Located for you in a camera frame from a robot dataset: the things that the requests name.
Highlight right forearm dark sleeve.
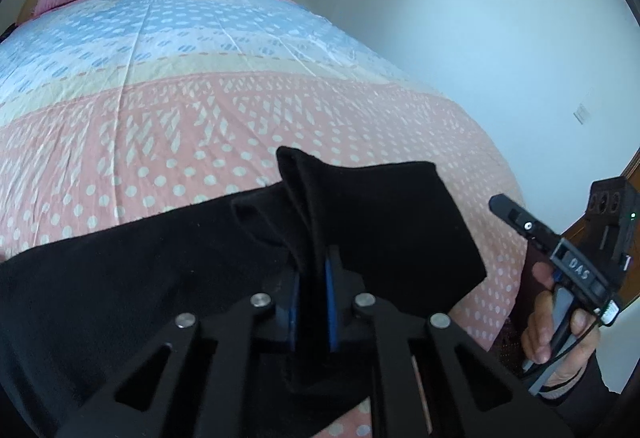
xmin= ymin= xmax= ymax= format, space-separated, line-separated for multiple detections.
xmin=538 ymin=356 xmax=640 ymax=437

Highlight polka dot bed sheet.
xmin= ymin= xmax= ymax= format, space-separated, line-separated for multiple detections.
xmin=1 ymin=0 xmax=525 ymax=347

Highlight white wall socket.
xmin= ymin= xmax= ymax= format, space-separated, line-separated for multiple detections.
xmin=574 ymin=103 xmax=591 ymax=125

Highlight black pants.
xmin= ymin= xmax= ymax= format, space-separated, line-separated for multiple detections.
xmin=1 ymin=147 xmax=486 ymax=437

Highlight black cable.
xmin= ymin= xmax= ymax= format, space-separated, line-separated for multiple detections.
xmin=522 ymin=311 xmax=604 ymax=382

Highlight black camera box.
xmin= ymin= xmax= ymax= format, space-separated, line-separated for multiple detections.
xmin=582 ymin=177 xmax=639 ymax=289

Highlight person's right hand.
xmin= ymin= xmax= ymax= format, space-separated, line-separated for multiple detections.
xmin=520 ymin=261 xmax=604 ymax=388

